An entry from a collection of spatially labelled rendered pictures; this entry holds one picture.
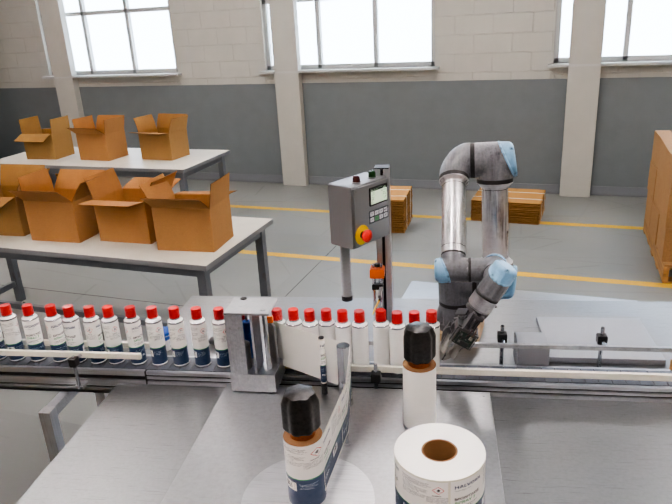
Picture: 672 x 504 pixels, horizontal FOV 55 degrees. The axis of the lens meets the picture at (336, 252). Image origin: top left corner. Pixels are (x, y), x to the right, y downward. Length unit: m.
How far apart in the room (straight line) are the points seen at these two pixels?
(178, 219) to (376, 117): 4.31
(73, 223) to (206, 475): 2.48
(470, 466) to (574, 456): 0.46
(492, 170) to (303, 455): 1.12
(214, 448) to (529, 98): 5.89
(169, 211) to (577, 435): 2.38
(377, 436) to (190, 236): 2.02
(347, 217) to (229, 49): 6.33
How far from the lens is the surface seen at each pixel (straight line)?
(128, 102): 8.99
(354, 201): 1.86
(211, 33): 8.20
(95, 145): 6.38
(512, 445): 1.87
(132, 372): 2.25
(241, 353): 1.96
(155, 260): 3.50
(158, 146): 6.07
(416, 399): 1.74
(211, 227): 3.46
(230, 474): 1.72
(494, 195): 2.17
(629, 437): 1.98
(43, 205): 4.06
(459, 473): 1.45
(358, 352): 2.03
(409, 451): 1.51
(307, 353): 1.96
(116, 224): 3.86
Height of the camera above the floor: 1.94
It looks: 20 degrees down
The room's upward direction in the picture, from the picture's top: 3 degrees counter-clockwise
